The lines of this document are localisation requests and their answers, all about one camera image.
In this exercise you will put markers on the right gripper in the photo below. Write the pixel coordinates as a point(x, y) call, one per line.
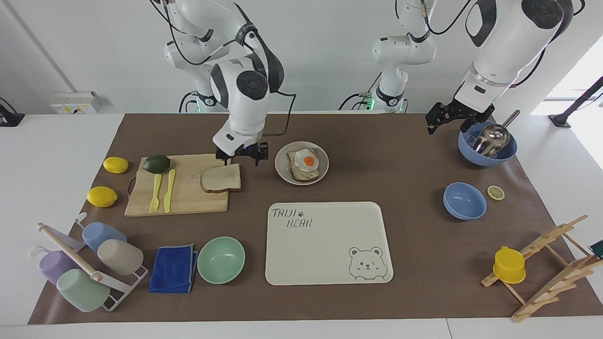
point(242, 149)

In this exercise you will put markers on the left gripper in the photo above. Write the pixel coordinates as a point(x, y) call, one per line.
point(471, 112)

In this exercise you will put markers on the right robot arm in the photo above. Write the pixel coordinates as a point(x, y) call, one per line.
point(245, 108)

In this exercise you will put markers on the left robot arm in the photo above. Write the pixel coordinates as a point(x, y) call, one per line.
point(504, 42)

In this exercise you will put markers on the grey plate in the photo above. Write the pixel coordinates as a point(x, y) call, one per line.
point(282, 169)

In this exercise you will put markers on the metal ladle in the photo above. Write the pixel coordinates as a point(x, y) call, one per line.
point(492, 139)

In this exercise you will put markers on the blue bowl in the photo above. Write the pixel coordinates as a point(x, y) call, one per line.
point(485, 159)
point(464, 201)

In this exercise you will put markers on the wooden cutting board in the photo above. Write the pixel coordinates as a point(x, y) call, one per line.
point(193, 200)

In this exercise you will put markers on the fried egg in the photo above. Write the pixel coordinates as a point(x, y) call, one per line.
point(308, 160)

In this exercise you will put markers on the toasted bread slice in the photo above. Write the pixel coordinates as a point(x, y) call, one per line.
point(306, 175)

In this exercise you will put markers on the yellow-green plastic knife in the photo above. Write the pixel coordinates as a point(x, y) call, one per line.
point(169, 190)

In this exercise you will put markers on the lemon slice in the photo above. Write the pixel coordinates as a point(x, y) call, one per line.
point(495, 192)

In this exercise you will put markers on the green avocado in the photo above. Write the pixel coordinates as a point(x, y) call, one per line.
point(156, 164)

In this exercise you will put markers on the yellow-green plastic fork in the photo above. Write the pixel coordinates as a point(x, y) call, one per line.
point(155, 190)

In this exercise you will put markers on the green bowl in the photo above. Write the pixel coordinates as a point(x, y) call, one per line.
point(221, 260)

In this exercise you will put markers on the cream tray with bear print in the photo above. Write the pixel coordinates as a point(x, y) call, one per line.
point(320, 249)

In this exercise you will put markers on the black stand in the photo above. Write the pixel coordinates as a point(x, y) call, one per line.
point(577, 104)
point(9, 117)

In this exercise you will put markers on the yellow lemon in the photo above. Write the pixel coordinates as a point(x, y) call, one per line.
point(115, 165)
point(101, 196)

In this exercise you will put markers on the blue folded cloth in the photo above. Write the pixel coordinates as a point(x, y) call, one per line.
point(172, 269)

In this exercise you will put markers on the yellow cup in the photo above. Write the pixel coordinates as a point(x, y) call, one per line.
point(509, 264)

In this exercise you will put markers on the beige cup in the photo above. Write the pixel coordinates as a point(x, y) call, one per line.
point(121, 256)

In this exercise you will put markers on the blue cup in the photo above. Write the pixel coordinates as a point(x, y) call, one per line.
point(101, 234)

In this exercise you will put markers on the wooden dish rack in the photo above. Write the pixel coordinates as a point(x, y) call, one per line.
point(560, 278)

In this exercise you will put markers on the dark green object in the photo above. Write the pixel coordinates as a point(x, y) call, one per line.
point(597, 248)

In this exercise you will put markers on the white cup rack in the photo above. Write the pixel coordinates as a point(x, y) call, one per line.
point(70, 253)

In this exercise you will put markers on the green cup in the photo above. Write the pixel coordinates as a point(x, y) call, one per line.
point(82, 291)

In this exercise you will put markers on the purple cup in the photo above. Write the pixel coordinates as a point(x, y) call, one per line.
point(54, 266)

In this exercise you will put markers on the white wall socket box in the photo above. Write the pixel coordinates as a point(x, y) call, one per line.
point(75, 103)

